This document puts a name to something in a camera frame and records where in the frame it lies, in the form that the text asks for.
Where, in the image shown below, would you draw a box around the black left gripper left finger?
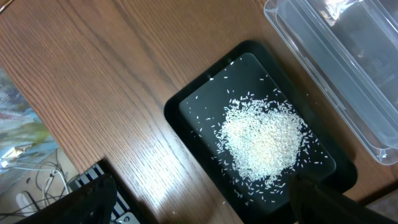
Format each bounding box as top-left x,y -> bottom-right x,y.
17,189 -> 109,224

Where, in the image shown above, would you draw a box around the white rice pile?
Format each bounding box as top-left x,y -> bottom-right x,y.
189,57 -> 330,206

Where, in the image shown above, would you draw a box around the floor cables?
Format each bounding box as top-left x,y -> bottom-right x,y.
0,147 -> 81,218

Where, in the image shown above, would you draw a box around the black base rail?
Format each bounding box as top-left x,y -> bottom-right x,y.
68,159 -> 148,224

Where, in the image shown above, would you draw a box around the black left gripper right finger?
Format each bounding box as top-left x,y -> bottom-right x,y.
288,174 -> 395,224

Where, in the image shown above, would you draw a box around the black plastic tray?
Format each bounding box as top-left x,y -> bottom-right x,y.
164,40 -> 358,223

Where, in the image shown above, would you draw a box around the clear plastic bin lid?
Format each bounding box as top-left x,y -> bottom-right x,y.
264,0 -> 397,166

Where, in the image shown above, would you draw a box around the clear plastic bin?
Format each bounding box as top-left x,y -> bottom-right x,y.
277,0 -> 397,148

